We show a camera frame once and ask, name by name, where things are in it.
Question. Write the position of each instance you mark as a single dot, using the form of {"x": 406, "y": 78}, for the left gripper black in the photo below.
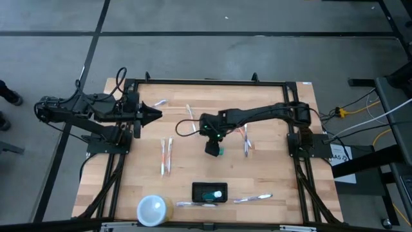
{"x": 133, "y": 109}

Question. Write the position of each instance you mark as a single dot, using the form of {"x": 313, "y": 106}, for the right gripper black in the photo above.
{"x": 210, "y": 124}

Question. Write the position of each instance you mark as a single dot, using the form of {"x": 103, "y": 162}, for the teal mouthwash bottle white cap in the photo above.
{"x": 209, "y": 195}
{"x": 221, "y": 151}

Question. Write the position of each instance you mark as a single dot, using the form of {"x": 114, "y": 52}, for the orange white toothbrush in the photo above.
{"x": 169, "y": 154}
{"x": 163, "y": 158}
{"x": 242, "y": 131}

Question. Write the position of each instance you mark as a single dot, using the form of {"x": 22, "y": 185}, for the purple white toothbrush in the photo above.
{"x": 254, "y": 197}
{"x": 196, "y": 204}
{"x": 246, "y": 145}

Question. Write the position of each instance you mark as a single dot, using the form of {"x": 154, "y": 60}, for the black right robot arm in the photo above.
{"x": 257, "y": 112}

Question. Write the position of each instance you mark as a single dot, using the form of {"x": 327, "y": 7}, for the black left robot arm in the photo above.
{"x": 80, "y": 111}

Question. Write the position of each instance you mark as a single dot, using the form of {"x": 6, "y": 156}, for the round white and yellow canister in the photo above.
{"x": 153, "y": 209}

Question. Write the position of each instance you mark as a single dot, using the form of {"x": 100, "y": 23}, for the white paper sign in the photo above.
{"x": 341, "y": 167}

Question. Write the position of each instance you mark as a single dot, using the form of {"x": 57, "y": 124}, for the yellow power plug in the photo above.
{"x": 342, "y": 112}

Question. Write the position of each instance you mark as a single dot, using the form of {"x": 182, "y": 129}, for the person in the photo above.
{"x": 13, "y": 96}

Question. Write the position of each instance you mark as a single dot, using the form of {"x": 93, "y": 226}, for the gray desk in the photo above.
{"x": 386, "y": 93}

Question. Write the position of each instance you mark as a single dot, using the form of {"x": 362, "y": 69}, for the black metal rig frame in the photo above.
{"x": 209, "y": 82}

